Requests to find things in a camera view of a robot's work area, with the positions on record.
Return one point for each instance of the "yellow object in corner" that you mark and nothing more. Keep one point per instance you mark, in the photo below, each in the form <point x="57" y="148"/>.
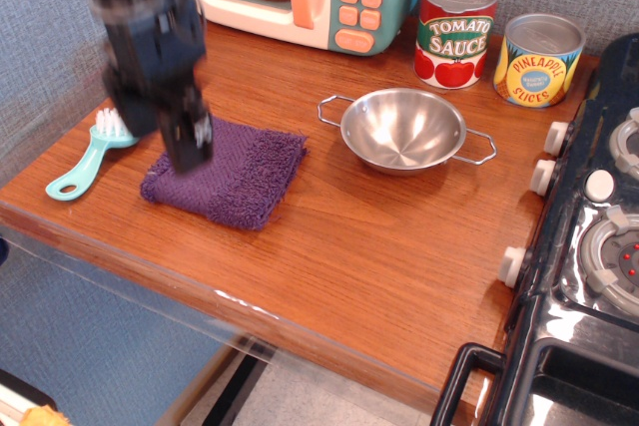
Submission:
<point x="44" y="416"/>

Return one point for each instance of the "pineapple slices can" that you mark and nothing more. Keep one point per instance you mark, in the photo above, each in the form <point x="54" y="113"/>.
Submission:
<point x="538" y="58"/>

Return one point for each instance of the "black toy stove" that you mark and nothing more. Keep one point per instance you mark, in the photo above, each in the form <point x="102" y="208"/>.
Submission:
<point x="571" y="352"/>

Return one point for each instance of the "teal dish brush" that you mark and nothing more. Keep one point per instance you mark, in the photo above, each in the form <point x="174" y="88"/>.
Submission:
<point x="109" y="132"/>

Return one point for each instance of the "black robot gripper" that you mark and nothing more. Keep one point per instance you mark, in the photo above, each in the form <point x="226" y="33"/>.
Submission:
<point x="153" y="47"/>

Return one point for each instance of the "tomato sauce can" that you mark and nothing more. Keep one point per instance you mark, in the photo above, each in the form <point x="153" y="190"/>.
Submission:
<point x="452" y="41"/>

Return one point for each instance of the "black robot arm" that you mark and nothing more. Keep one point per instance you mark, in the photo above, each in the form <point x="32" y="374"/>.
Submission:
<point x="153" y="47"/>

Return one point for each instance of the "purple cloth napkin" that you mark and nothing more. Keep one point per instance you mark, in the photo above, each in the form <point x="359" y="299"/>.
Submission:
<point x="247" y="177"/>

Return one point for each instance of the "stainless steel pot with handles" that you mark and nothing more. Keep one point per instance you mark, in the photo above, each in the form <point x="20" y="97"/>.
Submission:
<point x="401" y="131"/>

